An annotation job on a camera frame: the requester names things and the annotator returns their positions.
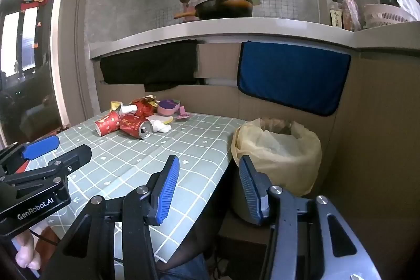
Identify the blue cloth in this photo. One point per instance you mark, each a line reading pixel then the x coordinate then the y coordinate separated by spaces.
pixel 292 76

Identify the black cloth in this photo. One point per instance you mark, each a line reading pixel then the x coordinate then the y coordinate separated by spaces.
pixel 147 66

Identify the dark glass door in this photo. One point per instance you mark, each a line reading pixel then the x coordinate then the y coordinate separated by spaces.
pixel 32 86

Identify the red plastic bag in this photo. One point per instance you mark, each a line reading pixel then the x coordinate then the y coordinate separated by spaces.
pixel 144 107

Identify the purple plastic toy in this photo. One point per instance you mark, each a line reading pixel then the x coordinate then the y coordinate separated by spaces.
pixel 167 107

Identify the white trash bin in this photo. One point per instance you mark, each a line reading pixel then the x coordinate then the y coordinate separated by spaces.
pixel 236 206

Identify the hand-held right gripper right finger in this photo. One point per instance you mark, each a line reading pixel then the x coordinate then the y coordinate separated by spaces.
pixel 251 194

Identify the pink plastic toy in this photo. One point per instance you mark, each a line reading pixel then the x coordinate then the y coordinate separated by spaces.
pixel 182 116

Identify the person's blue jeans leg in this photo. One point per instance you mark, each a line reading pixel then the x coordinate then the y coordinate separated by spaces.
pixel 187 270

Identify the person's left hand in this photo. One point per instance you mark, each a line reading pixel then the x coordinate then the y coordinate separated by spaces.
pixel 28 253

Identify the white plastic bag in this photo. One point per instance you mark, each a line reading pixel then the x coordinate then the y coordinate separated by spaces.
pixel 160 126

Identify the white kitchen counter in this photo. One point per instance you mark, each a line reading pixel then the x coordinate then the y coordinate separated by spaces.
pixel 229 29

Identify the orange cap plastic bottle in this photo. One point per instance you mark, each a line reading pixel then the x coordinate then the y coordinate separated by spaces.
pixel 350 11

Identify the black frying pan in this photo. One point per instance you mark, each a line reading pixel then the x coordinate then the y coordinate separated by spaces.
pixel 226 9

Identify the brown crumpled paper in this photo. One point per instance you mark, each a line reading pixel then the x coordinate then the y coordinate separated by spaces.
pixel 275 125

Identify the yellowish plastic bin liner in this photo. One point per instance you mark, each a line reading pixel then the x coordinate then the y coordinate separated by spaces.
pixel 279 162

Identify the white plastic basket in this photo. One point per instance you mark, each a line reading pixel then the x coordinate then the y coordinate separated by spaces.
pixel 384 17

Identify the red paper cup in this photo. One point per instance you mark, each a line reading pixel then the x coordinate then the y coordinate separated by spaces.
pixel 108 124

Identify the dark sauce bottle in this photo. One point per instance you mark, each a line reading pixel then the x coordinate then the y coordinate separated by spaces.
pixel 335 17

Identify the white paper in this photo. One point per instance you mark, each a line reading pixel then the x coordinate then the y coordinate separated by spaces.
pixel 128 109

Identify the red drink can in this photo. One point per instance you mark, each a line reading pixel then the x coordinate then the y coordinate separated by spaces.
pixel 133 125

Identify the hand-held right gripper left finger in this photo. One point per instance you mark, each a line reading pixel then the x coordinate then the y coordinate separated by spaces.
pixel 167 191

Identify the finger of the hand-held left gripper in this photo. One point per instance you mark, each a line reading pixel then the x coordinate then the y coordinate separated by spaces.
pixel 77 157
pixel 41 147

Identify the yellow wrapper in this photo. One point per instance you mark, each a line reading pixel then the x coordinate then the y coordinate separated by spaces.
pixel 116 105

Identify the white hanging cloth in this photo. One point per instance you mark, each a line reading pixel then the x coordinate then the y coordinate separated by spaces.
pixel 407 1

